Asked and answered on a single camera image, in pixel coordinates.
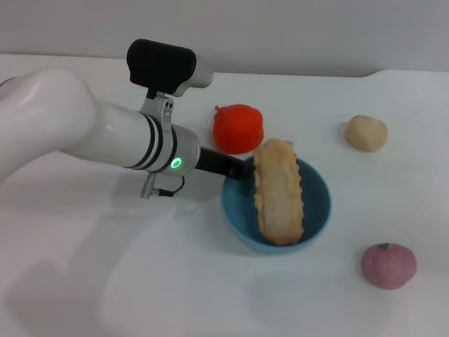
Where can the long golden bread loaf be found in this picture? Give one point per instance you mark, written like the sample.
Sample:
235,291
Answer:
279,193

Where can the round beige bread bun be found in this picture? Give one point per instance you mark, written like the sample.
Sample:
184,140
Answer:
366,134

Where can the red toy pepper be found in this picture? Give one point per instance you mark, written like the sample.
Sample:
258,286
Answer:
238,130

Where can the blue ceramic bowl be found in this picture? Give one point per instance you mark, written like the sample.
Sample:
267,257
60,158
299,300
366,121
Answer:
242,217

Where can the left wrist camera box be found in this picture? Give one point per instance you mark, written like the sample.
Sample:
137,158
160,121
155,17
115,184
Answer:
165,66

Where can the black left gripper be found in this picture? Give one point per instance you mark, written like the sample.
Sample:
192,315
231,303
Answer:
215,161

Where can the pink toy peach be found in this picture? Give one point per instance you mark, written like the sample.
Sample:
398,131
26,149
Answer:
389,267

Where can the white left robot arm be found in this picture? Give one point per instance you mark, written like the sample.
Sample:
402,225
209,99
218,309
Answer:
70,123

